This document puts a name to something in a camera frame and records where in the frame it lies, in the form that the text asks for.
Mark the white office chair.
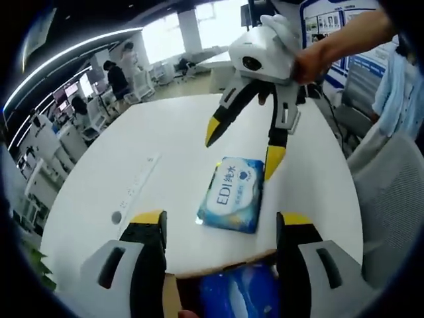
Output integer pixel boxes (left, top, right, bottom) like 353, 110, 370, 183
84, 99, 111, 133
132, 71, 156, 100

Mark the dark blue soft wipes pack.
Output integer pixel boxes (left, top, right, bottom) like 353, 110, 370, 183
197, 263, 282, 318

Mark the person's right hand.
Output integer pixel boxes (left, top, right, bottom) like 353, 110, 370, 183
293, 44, 334, 86

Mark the black cable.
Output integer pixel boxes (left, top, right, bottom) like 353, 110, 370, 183
307, 82, 346, 144

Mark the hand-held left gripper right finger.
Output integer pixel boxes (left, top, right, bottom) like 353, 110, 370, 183
275, 211, 365, 318

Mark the blue white display board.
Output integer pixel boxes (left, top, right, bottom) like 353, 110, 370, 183
299, 0, 390, 89

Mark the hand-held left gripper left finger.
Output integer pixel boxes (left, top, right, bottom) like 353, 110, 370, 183
80, 209, 168, 318

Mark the blue white soft wipes pack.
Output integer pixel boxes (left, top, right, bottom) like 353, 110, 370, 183
195, 156, 266, 235

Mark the brown cardboard shoe box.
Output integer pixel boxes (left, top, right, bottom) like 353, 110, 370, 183
164, 248, 280, 318

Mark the grey mesh office chair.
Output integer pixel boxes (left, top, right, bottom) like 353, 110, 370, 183
341, 85, 376, 140
346, 122, 424, 292

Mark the black office chair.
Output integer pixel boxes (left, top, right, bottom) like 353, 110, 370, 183
178, 58, 200, 80

